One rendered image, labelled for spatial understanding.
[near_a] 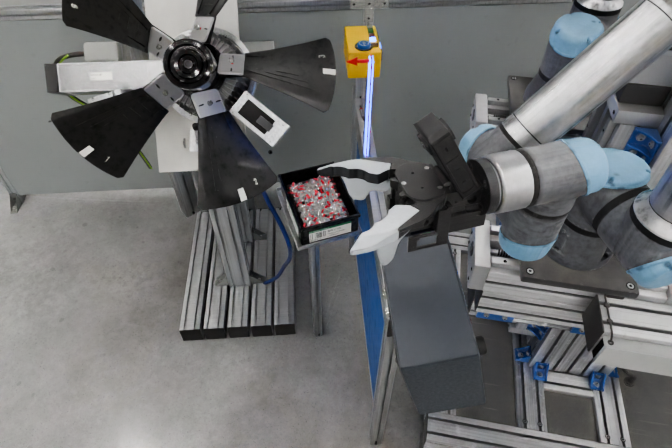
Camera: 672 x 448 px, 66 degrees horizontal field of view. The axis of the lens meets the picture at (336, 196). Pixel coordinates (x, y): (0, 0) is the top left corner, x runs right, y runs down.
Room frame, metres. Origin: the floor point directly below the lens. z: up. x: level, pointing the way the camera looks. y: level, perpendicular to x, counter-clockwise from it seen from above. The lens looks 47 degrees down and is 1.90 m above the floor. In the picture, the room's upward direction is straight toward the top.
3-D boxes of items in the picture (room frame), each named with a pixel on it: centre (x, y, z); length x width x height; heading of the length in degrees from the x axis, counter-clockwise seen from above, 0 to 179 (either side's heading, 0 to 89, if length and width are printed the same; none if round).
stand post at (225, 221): (1.21, 0.40, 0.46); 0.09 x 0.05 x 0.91; 94
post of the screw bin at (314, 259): (1.02, 0.07, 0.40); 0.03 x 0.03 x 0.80; 19
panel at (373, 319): (1.04, -0.11, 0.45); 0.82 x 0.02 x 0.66; 4
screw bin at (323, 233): (0.96, 0.05, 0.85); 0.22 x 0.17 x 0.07; 19
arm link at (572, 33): (1.16, -0.60, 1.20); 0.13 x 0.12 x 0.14; 144
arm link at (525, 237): (0.49, -0.28, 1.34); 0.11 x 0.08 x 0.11; 15
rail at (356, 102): (1.04, -0.11, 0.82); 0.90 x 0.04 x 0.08; 4
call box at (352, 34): (1.43, -0.08, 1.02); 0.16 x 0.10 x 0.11; 4
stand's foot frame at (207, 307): (1.30, 0.41, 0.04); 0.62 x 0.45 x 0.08; 4
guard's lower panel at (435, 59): (1.83, 0.30, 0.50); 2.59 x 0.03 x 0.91; 94
